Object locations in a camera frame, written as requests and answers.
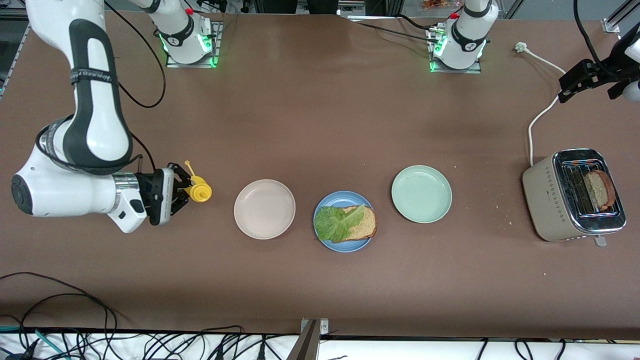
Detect blue plate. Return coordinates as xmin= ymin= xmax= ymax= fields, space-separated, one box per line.
xmin=313 ymin=190 xmax=377 ymax=253

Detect beige plate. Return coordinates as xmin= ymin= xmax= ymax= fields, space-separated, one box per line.
xmin=233 ymin=179 xmax=296 ymax=240

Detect white toaster power cable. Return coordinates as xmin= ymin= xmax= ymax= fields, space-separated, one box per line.
xmin=515 ymin=42 xmax=567 ymax=168

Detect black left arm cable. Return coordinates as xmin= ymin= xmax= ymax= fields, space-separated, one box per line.
xmin=573 ymin=0 xmax=608 ymax=71

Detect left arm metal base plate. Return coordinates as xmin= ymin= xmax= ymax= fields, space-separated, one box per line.
xmin=427 ymin=27 xmax=483 ymax=75

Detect black base cable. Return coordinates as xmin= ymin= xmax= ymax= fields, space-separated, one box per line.
xmin=347 ymin=15 xmax=441 ymax=44

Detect light green plate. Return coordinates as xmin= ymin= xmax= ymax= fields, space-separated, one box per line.
xmin=391 ymin=165 xmax=453 ymax=224

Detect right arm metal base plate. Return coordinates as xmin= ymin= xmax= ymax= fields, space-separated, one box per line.
xmin=166 ymin=20 xmax=224 ymax=69

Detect teal cable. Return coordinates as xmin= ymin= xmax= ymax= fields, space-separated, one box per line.
xmin=0 ymin=325 xmax=71 ymax=360

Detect grey metal bracket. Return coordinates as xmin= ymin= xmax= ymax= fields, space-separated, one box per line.
xmin=287 ymin=318 xmax=331 ymax=360

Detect brown bread slice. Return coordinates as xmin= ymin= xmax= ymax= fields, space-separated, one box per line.
xmin=336 ymin=205 xmax=378 ymax=244
xmin=582 ymin=169 xmax=617 ymax=211

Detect green lettuce leaf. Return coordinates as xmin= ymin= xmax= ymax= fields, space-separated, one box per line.
xmin=314 ymin=204 xmax=366 ymax=243

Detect yellow squeeze bottle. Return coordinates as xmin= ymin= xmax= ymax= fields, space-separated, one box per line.
xmin=184 ymin=160 xmax=213 ymax=204

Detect white lower shelf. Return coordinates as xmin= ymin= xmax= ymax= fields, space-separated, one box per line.
xmin=0 ymin=332 xmax=640 ymax=360

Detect beige chrome toaster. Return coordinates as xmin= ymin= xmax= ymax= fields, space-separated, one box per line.
xmin=522 ymin=148 xmax=627 ymax=248

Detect aluminium frame profile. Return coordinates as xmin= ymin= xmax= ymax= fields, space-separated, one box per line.
xmin=0 ymin=0 xmax=31 ymax=21
xmin=602 ymin=0 xmax=640 ymax=34

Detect black looped cable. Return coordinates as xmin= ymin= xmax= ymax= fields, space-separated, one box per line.
xmin=0 ymin=272 xmax=119 ymax=346

